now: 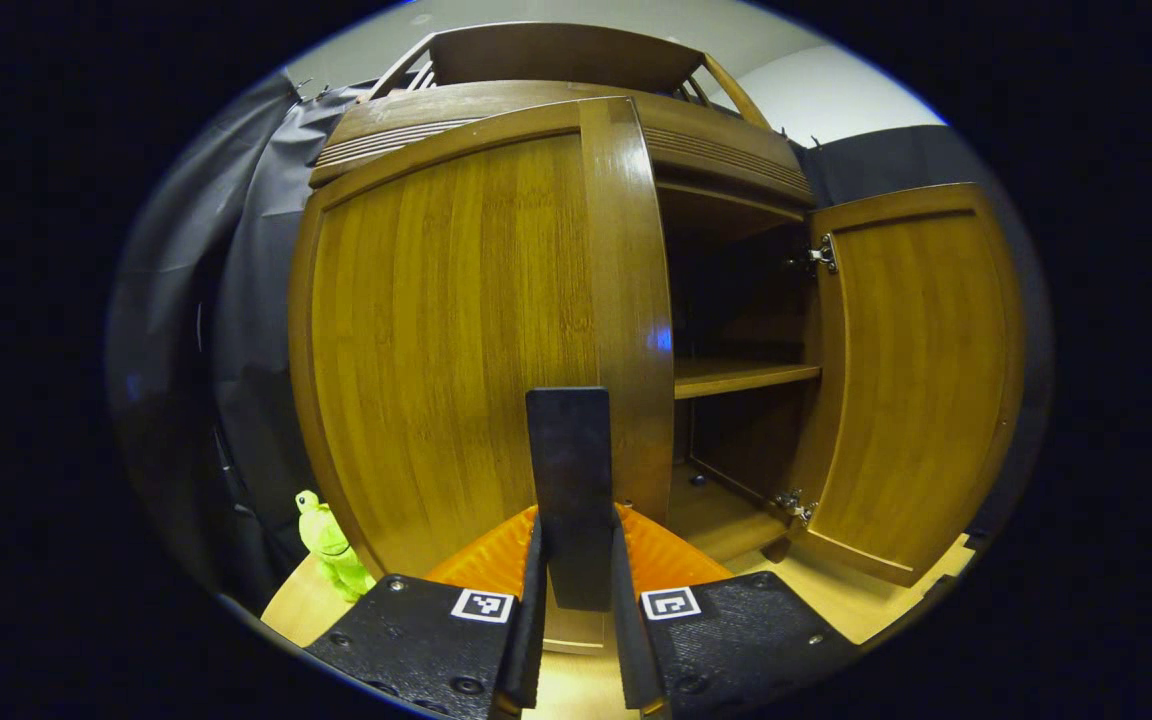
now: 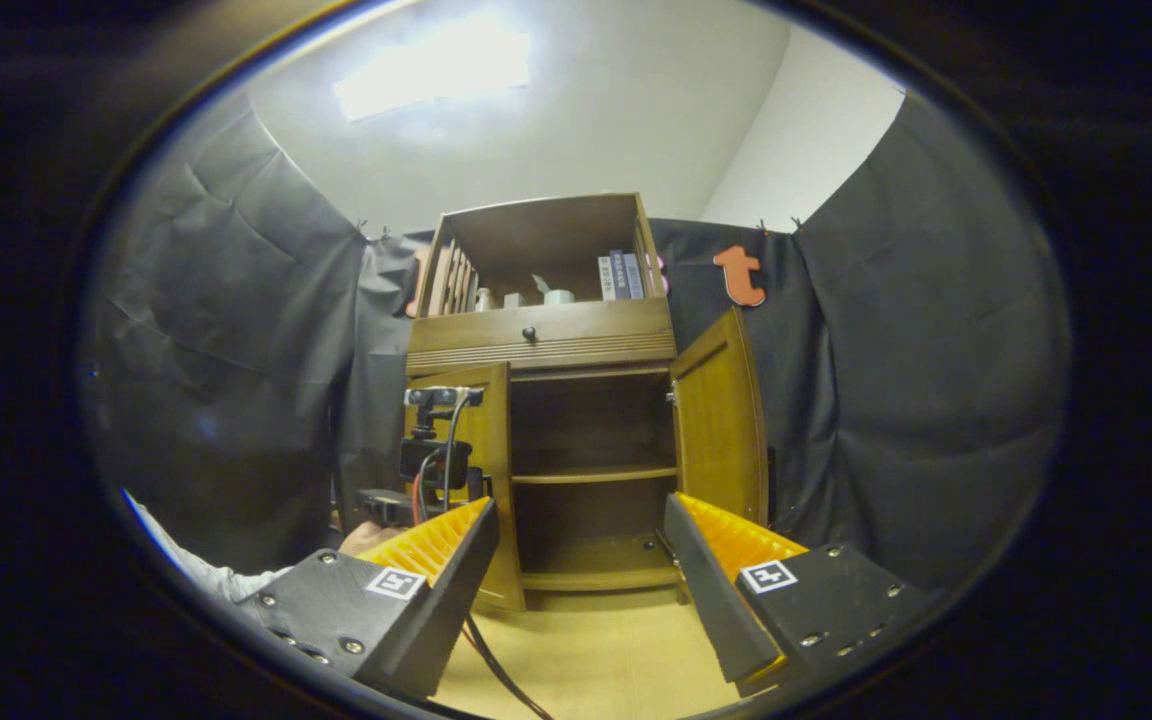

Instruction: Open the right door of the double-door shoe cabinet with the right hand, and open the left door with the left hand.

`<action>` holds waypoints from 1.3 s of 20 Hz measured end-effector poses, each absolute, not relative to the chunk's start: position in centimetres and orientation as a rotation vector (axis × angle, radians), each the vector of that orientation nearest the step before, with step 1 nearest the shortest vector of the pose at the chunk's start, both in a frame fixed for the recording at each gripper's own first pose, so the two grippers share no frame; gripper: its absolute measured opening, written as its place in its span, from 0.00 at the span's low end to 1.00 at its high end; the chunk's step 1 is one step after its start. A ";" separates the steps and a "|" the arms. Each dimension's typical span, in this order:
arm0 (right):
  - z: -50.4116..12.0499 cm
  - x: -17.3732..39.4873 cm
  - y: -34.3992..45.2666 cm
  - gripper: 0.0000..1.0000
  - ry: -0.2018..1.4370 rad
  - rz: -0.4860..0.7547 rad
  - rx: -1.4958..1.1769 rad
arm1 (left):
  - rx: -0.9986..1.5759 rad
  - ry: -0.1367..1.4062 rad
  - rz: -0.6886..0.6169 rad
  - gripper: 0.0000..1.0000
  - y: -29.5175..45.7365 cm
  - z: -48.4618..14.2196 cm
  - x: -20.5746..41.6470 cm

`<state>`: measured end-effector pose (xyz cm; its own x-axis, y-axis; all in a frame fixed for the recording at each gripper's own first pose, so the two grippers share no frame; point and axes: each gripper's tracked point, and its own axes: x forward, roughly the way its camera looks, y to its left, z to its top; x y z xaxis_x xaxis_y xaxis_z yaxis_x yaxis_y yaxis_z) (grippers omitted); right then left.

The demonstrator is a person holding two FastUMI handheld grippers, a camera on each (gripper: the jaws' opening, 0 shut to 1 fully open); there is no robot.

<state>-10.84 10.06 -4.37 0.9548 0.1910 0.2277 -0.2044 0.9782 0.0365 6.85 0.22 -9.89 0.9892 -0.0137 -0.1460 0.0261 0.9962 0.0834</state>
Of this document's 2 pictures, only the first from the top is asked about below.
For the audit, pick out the green toy figure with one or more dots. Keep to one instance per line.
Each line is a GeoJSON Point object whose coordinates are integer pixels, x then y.
{"type": "Point", "coordinates": [331, 545]}

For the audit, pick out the wooden drawer with black knob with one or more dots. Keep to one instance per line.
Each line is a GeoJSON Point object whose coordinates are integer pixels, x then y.
{"type": "Point", "coordinates": [716, 140]}

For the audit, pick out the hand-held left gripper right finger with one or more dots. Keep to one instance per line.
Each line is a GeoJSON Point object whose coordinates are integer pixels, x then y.
{"type": "Point", "coordinates": [628, 650]}

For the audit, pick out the wooden inner cabinet shelf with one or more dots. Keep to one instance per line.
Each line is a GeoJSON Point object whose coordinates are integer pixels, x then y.
{"type": "Point", "coordinates": [736, 377]}

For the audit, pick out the wooden double-door shoe cabinet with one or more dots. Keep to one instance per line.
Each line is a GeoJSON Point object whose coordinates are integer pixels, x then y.
{"type": "Point", "coordinates": [556, 55]}

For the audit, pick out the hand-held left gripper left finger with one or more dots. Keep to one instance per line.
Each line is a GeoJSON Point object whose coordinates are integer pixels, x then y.
{"type": "Point", "coordinates": [528, 650]}

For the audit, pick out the metal door hinge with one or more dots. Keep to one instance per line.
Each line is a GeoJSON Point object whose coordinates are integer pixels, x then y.
{"type": "Point", "coordinates": [823, 255]}
{"type": "Point", "coordinates": [794, 505]}

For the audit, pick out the wooden shoe cabinet door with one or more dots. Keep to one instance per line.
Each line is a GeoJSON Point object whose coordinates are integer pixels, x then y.
{"type": "Point", "coordinates": [436, 350]}
{"type": "Point", "coordinates": [916, 380]}

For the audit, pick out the black backdrop cloth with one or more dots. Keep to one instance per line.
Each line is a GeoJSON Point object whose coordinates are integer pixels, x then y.
{"type": "Point", "coordinates": [256, 300]}

